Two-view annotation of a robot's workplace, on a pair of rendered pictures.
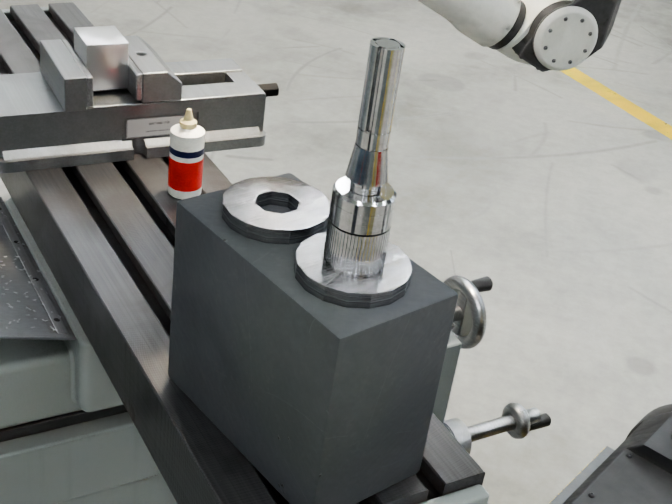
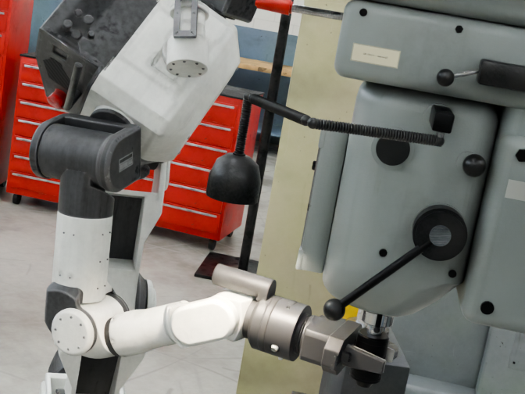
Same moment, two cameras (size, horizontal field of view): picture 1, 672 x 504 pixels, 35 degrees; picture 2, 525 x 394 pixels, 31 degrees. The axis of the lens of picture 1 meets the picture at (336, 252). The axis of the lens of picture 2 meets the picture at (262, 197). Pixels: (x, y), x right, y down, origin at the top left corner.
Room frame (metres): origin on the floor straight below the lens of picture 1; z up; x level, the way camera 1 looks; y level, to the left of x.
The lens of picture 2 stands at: (2.26, 0.91, 1.74)
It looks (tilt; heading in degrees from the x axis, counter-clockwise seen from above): 13 degrees down; 218
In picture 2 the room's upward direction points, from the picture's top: 10 degrees clockwise
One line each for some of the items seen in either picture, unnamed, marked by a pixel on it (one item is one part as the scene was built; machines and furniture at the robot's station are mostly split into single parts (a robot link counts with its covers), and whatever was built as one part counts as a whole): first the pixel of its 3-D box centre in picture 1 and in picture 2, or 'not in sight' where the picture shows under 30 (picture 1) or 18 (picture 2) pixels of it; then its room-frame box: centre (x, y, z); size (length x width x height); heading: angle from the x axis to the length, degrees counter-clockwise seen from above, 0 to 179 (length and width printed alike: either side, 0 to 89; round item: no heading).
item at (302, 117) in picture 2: not in sight; (281, 110); (1.32, 0.18, 1.58); 0.17 x 0.01 x 0.01; 68
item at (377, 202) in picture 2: not in sight; (405, 197); (1.10, 0.24, 1.47); 0.21 x 0.19 x 0.32; 33
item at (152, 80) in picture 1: (144, 67); not in sight; (1.25, 0.28, 0.99); 0.12 x 0.06 x 0.04; 31
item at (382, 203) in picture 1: (364, 194); not in sight; (0.69, -0.01, 1.16); 0.05 x 0.05 x 0.01
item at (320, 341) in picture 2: not in sight; (312, 338); (1.13, 0.15, 1.23); 0.13 x 0.12 x 0.10; 18
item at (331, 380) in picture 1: (301, 332); (361, 381); (0.72, 0.02, 1.00); 0.22 x 0.12 x 0.20; 43
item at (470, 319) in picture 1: (442, 316); not in sight; (1.37, -0.18, 0.60); 0.16 x 0.12 x 0.12; 123
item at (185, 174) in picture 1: (186, 151); not in sight; (1.11, 0.19, 0.96); 0.04 x 0.04 x 0.11
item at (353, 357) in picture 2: not in sight; (362, 361); (1.13, 0.25, 1.23); 0.06 x 0.02 x 0.03; 108
